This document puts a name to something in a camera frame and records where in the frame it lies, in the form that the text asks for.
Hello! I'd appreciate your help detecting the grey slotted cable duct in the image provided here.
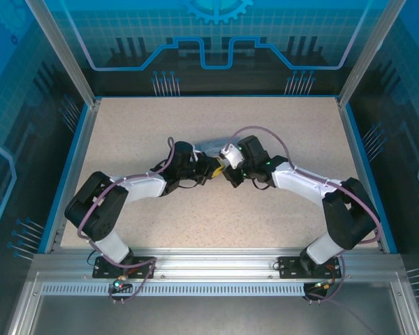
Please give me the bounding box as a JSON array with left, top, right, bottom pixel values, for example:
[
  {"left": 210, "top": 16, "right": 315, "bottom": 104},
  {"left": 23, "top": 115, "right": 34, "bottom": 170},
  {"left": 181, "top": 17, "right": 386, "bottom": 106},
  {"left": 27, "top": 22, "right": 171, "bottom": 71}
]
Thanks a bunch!
[{"left": 41, "top": 282, "right": 324, "bottom": 297}]

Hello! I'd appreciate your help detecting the aluminium side rail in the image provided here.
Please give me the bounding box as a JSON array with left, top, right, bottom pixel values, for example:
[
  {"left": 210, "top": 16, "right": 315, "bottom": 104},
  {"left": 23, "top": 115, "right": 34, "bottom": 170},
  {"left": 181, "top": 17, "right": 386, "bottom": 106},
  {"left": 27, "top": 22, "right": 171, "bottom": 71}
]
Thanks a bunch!
[{"left": 43, "top": 98, "right": 103, "bottom": 255}]

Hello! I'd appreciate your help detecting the small connector with orange plug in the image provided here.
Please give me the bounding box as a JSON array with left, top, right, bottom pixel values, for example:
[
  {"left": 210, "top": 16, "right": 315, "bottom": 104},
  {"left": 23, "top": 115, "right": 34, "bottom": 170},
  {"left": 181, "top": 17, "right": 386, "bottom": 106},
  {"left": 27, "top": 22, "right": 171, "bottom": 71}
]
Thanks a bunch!
[{"left": 305, "top": 278, "right": 337, "bottom": 294}]

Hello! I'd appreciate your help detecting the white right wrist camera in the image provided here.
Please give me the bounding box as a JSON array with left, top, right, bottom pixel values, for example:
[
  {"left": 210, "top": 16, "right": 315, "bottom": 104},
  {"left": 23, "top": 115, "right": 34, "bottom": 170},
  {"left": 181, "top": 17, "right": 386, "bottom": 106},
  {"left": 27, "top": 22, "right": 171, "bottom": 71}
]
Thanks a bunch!
[{"left": 219, "top": 143, "right": 246, "bottom": 171}]

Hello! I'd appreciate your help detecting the small connector with green light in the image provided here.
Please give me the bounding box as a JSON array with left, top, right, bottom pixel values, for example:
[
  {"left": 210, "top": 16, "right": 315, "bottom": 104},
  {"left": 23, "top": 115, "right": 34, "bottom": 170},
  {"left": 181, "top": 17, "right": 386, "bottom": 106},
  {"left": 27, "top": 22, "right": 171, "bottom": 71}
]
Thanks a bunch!
[{"left": 112, "top": 276, "right": 133, "bottom": 293}]

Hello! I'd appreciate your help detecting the thin grey cable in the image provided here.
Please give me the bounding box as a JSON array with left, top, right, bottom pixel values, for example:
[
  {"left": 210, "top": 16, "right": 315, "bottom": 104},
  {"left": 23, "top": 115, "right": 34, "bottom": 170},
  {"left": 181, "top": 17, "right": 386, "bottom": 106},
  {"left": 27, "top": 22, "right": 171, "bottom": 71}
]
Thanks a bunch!
[{"left": 314, "top": 295, "right": 376, "bottom": 335}]

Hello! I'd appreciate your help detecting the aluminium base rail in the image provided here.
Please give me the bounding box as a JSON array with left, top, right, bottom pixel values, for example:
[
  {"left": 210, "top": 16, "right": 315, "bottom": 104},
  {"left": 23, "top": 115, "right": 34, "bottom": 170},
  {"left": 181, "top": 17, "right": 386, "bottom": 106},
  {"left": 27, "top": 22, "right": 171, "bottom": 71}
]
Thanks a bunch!
[{"left": 31, "top": 246, "right": 404, "bottom": 281}]

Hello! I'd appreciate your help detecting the aluminium frame post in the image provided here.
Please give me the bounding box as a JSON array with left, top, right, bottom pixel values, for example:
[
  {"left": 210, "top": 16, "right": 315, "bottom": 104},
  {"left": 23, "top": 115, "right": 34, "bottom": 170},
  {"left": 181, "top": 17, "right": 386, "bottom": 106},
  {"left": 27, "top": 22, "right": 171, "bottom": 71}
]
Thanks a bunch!
[
  {"left": 24, "top": 0, "right": 103, "bottom": 109},
  {"left": 337, "top": 0, "right": 408, "bottom": 108}
]

